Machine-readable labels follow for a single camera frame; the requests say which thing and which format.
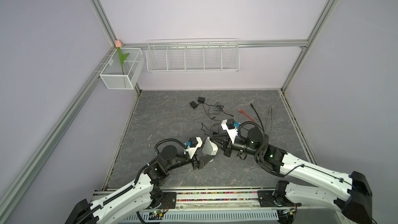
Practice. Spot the black power adapter far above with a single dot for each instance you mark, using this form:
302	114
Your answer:
201	100

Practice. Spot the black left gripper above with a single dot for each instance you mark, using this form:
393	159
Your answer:
202	160

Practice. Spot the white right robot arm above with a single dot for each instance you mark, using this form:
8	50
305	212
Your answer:
301	182

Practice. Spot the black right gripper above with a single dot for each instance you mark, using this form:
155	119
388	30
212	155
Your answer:
227	144

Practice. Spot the white mesh box basket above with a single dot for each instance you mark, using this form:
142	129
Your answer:
112	75

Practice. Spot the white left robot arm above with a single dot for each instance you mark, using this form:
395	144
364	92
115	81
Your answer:
133	186

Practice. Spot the black power adapter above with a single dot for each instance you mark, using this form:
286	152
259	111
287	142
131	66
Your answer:
201	100
193	104

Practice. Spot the pink artificial tulip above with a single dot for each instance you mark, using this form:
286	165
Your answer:
122	57

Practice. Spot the black power adapter near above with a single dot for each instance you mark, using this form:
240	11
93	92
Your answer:
193	104

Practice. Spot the white wire wall basket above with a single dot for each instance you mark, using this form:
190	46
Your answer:
193	55

